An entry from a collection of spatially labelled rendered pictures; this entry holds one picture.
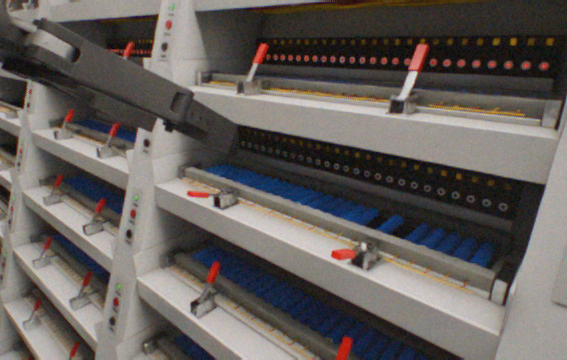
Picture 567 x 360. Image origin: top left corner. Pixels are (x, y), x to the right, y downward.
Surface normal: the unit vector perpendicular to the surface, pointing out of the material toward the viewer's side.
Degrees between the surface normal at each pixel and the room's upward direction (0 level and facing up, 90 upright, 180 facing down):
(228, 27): 90
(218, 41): 90
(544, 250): 90
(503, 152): 109
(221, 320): 19
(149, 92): 85
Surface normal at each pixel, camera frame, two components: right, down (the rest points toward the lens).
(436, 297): 0.01, -0.94
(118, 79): 0.47, 0.11
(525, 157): -0.65, 0.26
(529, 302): -0.61, -0.06
